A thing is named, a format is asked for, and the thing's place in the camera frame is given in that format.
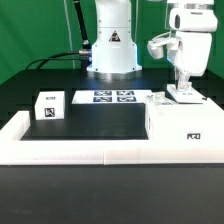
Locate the small white tagged cube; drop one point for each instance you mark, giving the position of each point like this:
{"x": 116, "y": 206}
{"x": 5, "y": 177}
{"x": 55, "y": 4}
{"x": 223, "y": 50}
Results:
{"x": 50, "y": 105}

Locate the flat white tag base plate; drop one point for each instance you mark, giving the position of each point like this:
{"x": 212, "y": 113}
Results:
{"x": 110, "y": 96}

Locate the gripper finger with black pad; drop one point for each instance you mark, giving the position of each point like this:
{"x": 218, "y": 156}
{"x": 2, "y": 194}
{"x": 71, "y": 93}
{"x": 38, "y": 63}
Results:
{"x": 183, "y": 83}

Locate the white cabinet door panel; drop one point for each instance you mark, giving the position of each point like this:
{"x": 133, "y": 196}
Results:
{"x": 158, "y": 98}
{"x": 190, "y": 96}

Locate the white cabinet body box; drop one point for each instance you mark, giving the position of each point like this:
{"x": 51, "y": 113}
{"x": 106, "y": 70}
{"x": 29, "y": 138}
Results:
{"x": 184, "y": 122}

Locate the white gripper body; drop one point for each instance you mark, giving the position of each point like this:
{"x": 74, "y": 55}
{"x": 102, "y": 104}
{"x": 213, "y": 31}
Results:
{"x": 190, "y": 52}

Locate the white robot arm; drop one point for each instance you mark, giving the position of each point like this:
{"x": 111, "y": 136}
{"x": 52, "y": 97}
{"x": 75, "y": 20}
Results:
{"x": 114, "y": 53}

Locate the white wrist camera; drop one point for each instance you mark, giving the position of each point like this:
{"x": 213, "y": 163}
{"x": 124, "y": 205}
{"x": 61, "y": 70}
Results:
{"x": 155, "y": 46}

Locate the white U-shaped fence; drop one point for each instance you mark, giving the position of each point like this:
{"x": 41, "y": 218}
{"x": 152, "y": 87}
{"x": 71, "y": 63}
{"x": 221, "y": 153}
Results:
{"x": 15, "y": 151}

